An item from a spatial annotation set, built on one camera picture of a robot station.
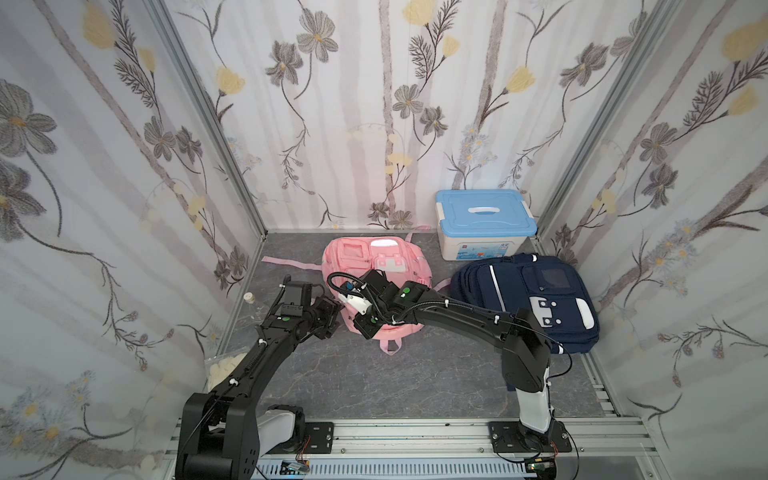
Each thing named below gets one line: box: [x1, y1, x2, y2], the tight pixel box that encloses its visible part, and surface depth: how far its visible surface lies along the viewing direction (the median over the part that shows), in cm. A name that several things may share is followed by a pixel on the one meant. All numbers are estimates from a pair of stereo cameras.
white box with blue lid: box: [435, 189, 537, 261], surface depth 106 cm
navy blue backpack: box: [450, 254, 600, 354], surface depth 98 cm
